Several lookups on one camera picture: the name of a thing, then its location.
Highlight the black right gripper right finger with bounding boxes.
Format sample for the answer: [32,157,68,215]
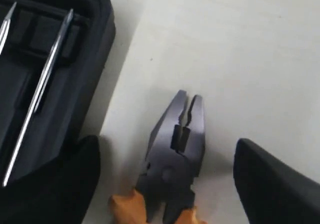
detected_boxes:
[233,138,320,223]

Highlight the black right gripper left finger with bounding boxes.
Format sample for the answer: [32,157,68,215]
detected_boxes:
[0,135,101,223]

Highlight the orange black combination pliers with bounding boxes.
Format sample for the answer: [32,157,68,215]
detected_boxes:
[109,90,206,223]

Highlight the black plastic tool case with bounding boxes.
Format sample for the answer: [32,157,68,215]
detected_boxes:
[0,0,116,189]

